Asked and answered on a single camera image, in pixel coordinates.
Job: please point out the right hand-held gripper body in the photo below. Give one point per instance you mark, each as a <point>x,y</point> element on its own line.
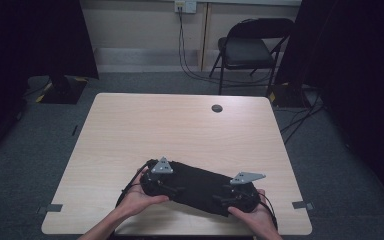
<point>246,200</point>

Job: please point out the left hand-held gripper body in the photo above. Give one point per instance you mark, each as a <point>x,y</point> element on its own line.
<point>153,183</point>

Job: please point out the grey round table grommet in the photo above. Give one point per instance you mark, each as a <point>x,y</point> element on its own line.
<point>217,108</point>

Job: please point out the black folding chair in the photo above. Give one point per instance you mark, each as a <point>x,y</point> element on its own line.
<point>246,50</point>

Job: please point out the person's left hand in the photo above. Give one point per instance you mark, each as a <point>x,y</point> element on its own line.
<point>136,200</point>

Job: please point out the white wall socket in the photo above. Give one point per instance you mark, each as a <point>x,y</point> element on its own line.
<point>185,5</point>

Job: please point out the black stand base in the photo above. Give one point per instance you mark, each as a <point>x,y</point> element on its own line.
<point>63,90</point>
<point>286,96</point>

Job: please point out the grey tape strip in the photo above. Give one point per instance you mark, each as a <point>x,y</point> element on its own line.
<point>50,208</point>
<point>302,205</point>

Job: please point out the person's right hand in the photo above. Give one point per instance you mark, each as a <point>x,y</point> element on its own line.
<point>253,220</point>

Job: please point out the black pants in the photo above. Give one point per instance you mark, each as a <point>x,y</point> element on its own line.
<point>200,188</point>

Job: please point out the black curtain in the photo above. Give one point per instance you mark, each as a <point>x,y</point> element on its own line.
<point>30,43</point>
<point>356,66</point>

